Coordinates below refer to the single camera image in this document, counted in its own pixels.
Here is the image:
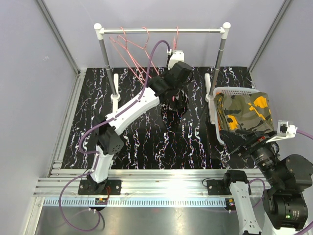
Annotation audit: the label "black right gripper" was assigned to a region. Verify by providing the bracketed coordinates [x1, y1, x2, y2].
[221, 128, 284, 188]

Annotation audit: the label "black white patterned trousers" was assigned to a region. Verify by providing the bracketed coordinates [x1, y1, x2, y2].
[159, 82, 189, 111]

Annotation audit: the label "camouflage olive yellow trousers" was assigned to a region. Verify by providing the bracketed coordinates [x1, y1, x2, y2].
[214, 92, 274, 133]

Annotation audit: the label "pink wire hanger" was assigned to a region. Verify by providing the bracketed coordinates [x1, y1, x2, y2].
[172, 26, 180, 101]
[120, 26, 150, 66]
[109, 31, 146, 85]

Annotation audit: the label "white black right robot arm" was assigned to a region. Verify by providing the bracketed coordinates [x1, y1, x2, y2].
[222, 132, 313, 235]

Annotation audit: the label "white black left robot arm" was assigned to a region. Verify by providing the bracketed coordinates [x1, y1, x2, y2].
[85, 61, 193, 194]

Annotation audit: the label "white metal clothes rack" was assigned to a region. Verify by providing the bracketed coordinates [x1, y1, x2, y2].
[94, 22, 231, 127]

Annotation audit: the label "white plastic laundry basket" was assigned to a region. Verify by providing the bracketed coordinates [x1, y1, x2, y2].
[213, 86, 260, 147]

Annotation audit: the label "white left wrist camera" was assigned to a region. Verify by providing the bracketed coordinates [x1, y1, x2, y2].
[166, 49, 184, 70]

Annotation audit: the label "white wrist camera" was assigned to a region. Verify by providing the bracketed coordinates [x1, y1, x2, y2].
[266, 120, 298, 143]
[166, 49, 184, 70]

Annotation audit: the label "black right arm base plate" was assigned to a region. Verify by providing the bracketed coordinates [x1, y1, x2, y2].
[202, 178, 231, 196]

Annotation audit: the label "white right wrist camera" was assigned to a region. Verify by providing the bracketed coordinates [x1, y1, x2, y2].
[266, 120, 298, 143]

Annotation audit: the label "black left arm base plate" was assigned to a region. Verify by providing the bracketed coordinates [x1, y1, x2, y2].
[78, 179, 122, 195]

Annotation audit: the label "aluminium extrusion rail frame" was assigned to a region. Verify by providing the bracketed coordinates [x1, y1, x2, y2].
[23, 68, 309, 235]

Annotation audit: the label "white slotted cable duct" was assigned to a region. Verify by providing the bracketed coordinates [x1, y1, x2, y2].
[44, 197, 226, 208]

